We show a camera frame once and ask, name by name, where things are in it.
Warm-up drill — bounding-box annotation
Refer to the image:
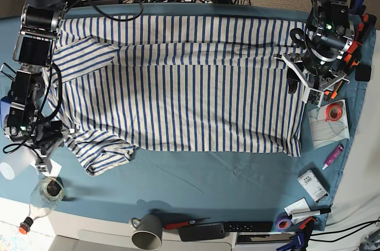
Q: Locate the clear glass bottle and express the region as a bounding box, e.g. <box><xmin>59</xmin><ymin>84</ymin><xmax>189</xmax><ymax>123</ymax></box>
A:
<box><xmin>18</xmin><ymin>177</ymin><xmax>65</xmax><ymax>235</ymax></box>

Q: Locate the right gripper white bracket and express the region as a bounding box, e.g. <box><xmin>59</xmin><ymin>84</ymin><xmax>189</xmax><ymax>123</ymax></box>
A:
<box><xmin>28</xmin><ymin>120</ymin><xmax>74</xmax><ymax>174</ymax></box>

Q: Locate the white boxed hard drive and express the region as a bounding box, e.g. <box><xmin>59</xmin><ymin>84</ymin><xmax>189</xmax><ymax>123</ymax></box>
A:
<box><xmin>297</xmin><ymin>170</ymin><xmax>328</xmax><ymax>203</ymax></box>

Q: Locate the blue spring clamp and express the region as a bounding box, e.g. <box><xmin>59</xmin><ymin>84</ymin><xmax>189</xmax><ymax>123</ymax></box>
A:
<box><xmin>349</xmin><ymin>0</ymin><xmax>366</xmax><ymax>15</ymax></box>
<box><xmin>276</xmin><ymin>217</ymin><xmax>316</xmax><ymax>251</ymax></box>

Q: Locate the black smartphone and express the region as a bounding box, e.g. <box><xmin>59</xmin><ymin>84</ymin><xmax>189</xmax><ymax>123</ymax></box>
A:
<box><xmin>178</xmin><ymin>223</ymin><xmax>226</xmax><ymax>242</ymax></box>

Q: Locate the orange black bar clamp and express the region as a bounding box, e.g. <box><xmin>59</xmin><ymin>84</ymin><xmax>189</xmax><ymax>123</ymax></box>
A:
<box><xmin>343</xmin><ymin>14</ymin><xmax>377</xmax><ymax>75</ymax></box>

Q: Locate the purple tape roll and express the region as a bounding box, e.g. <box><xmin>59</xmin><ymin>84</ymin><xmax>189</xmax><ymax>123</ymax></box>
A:
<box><xmin>275</xmin><ymin>215</ymin><xmax>293</xmax><ymax>232</ymax></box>

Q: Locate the black marker pen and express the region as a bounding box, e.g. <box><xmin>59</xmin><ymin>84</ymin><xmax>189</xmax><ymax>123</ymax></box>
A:
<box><xmin>291</xmin><ymin>208</ymin><xmax>332</xmax><ymax>221</ymax></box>

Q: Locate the blue white striped T-shirt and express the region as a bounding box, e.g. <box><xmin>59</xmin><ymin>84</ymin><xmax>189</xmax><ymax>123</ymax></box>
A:
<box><xmin>47</xmin><ymin>15</ymin><xmax>305</xmax><ymax>176</ymax></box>

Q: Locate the blue spring clamp bottom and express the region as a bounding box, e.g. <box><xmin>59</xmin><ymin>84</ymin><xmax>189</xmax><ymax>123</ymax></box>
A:
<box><xmin>276</xmin><ymin>217</ymin><xmax>316</xmax><ymax>251</ymax></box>

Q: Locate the leaf pattern paper card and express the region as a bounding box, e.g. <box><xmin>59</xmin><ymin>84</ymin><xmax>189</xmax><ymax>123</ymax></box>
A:
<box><xmin>308</xmin><ymin>99</ymin><xmax>350</xmax><ymax>150</ymax></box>

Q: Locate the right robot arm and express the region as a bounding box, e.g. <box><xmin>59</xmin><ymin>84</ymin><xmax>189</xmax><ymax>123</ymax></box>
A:
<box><xmin>1</xmin><ymin>0</ymin><xmax>67</xmax><ymax>179</ymax></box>

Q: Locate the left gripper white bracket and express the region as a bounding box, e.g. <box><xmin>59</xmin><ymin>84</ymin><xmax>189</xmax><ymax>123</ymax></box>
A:
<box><xmin>274</xmin><ymin>53</ymin><xmax>350</xmax><ymax>106</ymax></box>

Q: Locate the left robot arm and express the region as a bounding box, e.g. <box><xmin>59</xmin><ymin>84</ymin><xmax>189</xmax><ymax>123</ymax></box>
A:
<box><xmin>276</xmin><ymin>0</ymin><xmax>355</xmax><ymax>107</ymax></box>

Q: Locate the red handled screwdriver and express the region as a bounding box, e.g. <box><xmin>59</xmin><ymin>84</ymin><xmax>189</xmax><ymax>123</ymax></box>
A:
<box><xmin>164</xmin><ymin>217</ymin><xmax>209</xmax><ymax>230</ymax></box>

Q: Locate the blue box with knob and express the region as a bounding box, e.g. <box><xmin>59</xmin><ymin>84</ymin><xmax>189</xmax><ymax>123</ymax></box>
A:
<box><xmin>1</xmin><ymin>96</ymin><xmax>11</xmax><ymax>129</ymax></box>

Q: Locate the silver allen key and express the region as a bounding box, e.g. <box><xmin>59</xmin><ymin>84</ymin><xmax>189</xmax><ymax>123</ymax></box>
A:
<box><xmin>1</xmin><ymin>63</ymin><xmax>17</xmax><ymax>81</ymax></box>

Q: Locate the blue spring clamp top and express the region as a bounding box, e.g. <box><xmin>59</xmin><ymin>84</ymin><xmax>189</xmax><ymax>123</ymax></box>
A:
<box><xmin>349</xmin><ymin>0</ymin><xmax>366</xmax><ymax>15</ymax></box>

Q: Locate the black remote control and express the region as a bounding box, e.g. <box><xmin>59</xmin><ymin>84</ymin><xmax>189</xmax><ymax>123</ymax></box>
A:
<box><xmin>223</xmin><ymin>221</ymin><xmax>273</xmax><ymax>233</ymax></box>

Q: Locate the white paper tag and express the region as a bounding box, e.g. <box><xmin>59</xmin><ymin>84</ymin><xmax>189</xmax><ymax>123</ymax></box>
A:
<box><xmin>284</xmin><ymin>198</ymin><xmax>310</xmax><ymax>215</ymax></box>

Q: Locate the clear plastic cup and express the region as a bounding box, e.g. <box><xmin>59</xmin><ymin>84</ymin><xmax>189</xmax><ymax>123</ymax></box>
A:
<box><xmin>1</xmin><ymin>146</ymin><xmax>36</xmax><ymax>180</ymax></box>

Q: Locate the black square foam pad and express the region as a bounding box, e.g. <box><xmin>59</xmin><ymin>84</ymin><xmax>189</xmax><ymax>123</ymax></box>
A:
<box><xmin>355</xmin><ymin>64</ymin><xmax>372</xmax><ymax>82</ymax></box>

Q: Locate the red tape roll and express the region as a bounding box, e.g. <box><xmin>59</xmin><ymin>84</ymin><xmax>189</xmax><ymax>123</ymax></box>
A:
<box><xmin>325</xmin><ymin>103</ymin><xmax>343</xmax><ymax>122</ymax></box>

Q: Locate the grey ceramic mug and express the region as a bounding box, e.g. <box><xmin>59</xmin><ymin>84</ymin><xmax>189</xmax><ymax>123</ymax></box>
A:
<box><xmin>129</xmin><ymin>214</ymin><xmax>163</xmax><ymax>250</ymax></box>

